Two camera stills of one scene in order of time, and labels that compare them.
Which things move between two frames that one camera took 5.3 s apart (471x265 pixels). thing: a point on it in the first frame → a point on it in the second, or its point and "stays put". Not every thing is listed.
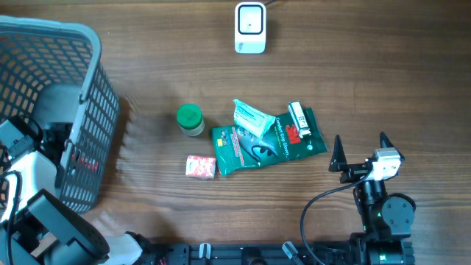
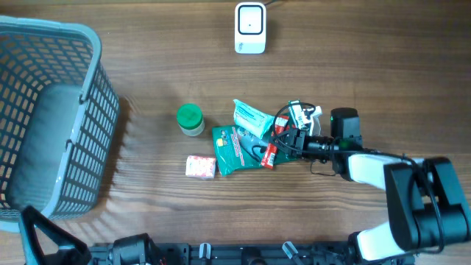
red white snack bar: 80,158 → 281,123
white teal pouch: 252,120 stays put
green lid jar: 190,118 stays put
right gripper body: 353,171 → 297,132
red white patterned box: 197,166 stays put
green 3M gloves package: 238,151 stays put
